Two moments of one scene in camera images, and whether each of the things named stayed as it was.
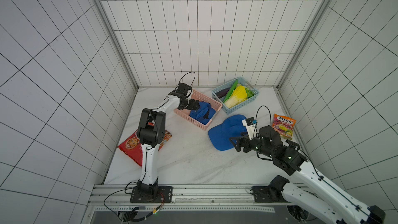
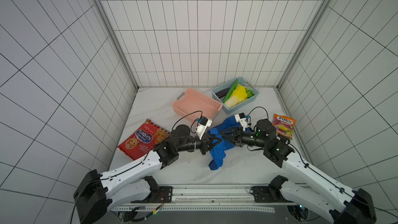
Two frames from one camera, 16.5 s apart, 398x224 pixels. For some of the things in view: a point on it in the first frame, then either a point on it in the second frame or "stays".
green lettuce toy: x=249 y=93 stays
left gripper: x=191 y=107 → x=206 y=145
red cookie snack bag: x=132 y=146 stays
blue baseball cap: x=204 y=114 → x=217 y=150
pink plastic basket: x=185 y=113 stays
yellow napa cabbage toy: x=238 y=96 stays
